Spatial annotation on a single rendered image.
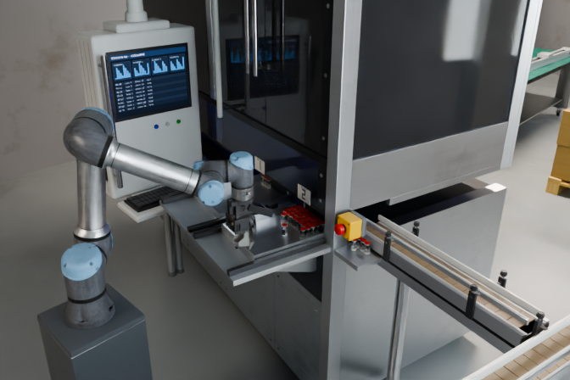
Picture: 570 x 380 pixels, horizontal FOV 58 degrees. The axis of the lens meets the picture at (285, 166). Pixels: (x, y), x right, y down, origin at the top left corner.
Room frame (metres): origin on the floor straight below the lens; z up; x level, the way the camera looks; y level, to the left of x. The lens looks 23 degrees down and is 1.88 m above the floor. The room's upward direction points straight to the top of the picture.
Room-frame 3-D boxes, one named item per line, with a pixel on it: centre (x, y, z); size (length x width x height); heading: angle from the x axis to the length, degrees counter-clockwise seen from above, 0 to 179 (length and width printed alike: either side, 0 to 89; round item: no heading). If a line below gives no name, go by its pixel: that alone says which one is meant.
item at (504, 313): (1.42, -0.51, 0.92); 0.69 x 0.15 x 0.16; 33
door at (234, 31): (2.24, 0.20, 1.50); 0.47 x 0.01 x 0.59; 33
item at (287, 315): (2.75, -0.04, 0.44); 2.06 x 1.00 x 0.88; 33
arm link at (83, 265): (1.36, 0.63, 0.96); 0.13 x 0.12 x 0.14; 8
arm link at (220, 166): (1.53, 0.24, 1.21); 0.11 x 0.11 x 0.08; 8
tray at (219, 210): (2.02, 0.19, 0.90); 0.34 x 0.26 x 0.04; 123
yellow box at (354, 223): (1.58, -0.23, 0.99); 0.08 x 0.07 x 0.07; 123
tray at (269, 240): (1.71, 0.03, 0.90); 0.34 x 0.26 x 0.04; 122
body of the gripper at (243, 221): (1.56, 0.15, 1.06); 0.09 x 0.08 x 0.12; 122
